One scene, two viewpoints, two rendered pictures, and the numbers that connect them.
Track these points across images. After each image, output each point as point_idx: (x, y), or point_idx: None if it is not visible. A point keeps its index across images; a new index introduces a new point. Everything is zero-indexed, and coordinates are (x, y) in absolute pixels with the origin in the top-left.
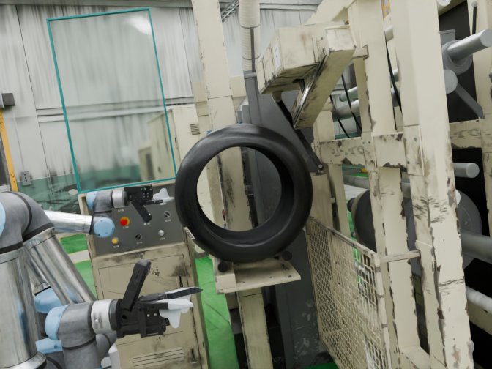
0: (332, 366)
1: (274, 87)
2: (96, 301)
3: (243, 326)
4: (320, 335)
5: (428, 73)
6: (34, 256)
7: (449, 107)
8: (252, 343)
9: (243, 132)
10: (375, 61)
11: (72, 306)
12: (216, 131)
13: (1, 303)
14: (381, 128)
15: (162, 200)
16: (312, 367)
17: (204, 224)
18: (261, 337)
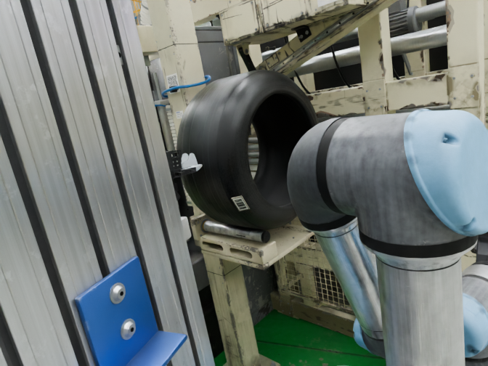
0: (271, 316)
1: (262, 35)
2: (474, 274)
3: (229, 306)
4: (284, 288)
5: (481, 19)
6: (356, 240)
7: (354, 71)
8: (238, 319)
9: (278, 78)
10: (383, 12)
11: (470, 292)
12: (250, 75)
13: (463, 325)
14: (388, 75)
15: (195, 168)
16: (257, 324)
17: (257, 189)
18: (245, 309)
